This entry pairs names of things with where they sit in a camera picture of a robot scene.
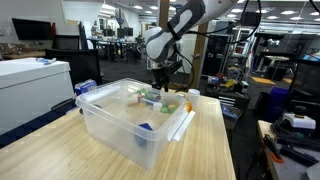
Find wooden post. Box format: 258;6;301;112
188;19;209;89

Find dark blue base panel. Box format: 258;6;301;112
0;98;78;149

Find wooden background desk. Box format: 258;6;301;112
0;49;48;61

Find orange floor mat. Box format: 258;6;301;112
250;76;277;85

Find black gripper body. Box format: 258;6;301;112
151;64;175;85

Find black equipment rack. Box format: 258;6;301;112
201;33;231;78

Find black box speaker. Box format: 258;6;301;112
240;11;263;28

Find orange handled tool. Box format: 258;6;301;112
263;134;285;164

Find black computer monitor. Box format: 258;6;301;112
288;58;320;104
11;17;54;42

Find blue plastic bin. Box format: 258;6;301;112
268;87;289;123

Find blue and white carton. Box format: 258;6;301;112
73;79;98;97

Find transparent plastic storage box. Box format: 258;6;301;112
75;78;196;170

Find white plastic cup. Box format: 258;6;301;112
187;88;201;112

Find blue toy cube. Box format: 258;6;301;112
134;122;154;148

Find black cable bundle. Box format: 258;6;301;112
269;119;320;151

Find green toy car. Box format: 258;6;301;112
139;88;162;102

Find white electronic device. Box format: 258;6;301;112
282;112;317;130

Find black mesh office chair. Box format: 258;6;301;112
51;34;81;51
44;48;104;91

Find small blue white packet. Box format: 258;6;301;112
35;57;58;65

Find white storage box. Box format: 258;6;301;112
0;57;75;136

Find yellow toy cube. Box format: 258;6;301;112
167;103;178;114

